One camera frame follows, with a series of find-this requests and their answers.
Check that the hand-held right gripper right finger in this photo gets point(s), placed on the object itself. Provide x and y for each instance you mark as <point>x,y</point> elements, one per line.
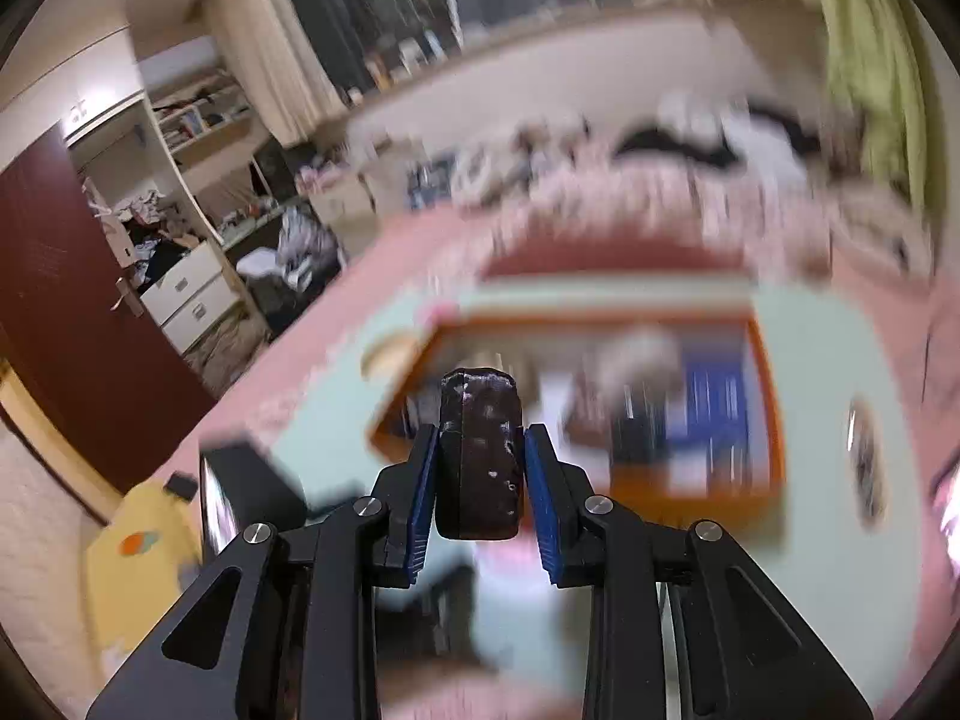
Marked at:
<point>544,510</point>

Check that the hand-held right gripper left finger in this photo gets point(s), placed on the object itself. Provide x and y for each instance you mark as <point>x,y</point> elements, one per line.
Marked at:
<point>420,499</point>

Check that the black glittery pouch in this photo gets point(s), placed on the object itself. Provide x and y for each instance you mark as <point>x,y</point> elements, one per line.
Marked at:
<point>480,457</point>

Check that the orange cardboard box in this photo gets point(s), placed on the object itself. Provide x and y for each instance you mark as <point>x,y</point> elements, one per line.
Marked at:
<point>763,420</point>

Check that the mint green desktop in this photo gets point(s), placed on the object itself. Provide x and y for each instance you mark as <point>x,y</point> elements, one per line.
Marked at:
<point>825,360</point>

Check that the black boxy object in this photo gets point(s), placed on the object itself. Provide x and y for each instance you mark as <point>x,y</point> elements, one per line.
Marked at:
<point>255,480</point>

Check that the yellow cloth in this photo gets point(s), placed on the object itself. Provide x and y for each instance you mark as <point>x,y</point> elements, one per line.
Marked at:
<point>135,585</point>

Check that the small white drawer box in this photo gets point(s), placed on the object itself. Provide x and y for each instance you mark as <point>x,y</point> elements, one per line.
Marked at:
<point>341,202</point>

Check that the white drawer cabinet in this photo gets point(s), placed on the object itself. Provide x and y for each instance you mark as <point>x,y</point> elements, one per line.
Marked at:
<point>187,292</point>

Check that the black garment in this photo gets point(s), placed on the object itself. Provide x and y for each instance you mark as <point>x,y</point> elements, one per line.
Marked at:
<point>660,141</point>

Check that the dark red wooden door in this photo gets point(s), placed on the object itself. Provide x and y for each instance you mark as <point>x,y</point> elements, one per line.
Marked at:
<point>67,300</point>

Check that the white garment pile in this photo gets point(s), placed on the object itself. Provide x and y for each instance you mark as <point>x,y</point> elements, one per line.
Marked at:
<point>757,135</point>

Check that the cream bookshelf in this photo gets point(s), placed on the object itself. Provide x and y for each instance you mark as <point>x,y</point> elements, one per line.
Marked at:
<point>195,120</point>

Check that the light green hanging cloth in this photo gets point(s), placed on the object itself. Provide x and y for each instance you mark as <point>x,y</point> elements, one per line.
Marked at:
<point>870,52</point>

